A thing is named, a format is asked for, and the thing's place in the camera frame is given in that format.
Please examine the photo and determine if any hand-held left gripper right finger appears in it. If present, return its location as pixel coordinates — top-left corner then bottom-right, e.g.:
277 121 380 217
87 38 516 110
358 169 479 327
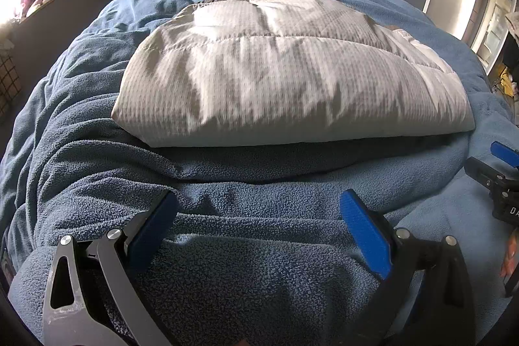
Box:
338 189 475 346

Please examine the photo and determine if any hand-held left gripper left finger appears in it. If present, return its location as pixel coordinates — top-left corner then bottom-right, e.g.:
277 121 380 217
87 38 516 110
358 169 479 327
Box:
42 190 180 346

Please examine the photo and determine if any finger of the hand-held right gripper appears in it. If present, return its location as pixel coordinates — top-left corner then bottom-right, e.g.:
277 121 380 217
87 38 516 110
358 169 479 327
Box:
490 141 519 169
464 156 509 195

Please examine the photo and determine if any white hooded puffer jacket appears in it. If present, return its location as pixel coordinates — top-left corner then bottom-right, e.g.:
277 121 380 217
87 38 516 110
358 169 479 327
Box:
111 0 476 148

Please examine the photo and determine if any pile of clothes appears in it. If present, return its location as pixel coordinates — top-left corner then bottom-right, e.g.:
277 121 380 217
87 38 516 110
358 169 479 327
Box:
490 10 519 105

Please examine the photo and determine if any person's right hand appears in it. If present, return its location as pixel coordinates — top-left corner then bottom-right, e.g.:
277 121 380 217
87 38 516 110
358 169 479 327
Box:
500 228 519 279

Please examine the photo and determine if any blue fleece blanket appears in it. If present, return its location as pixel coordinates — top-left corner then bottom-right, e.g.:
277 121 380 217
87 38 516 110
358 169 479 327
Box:
0 0 519 346

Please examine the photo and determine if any wooden window sill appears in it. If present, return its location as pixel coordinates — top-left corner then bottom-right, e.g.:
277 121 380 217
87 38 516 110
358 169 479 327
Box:
18 0 69 24

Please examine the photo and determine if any black wire basket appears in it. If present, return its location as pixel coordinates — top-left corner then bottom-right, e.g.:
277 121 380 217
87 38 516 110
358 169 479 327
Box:
0 46 22 117

